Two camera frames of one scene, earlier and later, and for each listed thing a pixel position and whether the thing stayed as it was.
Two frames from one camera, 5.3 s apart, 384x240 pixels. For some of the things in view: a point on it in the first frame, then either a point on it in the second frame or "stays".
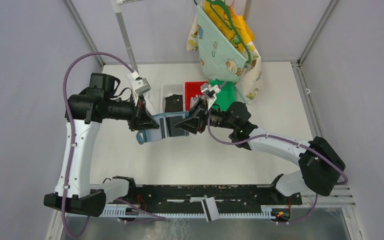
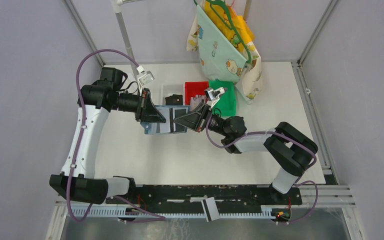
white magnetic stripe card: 211,209 stays
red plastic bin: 191,89 stays
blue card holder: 162,132 → 164,128
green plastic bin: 227,96 stays
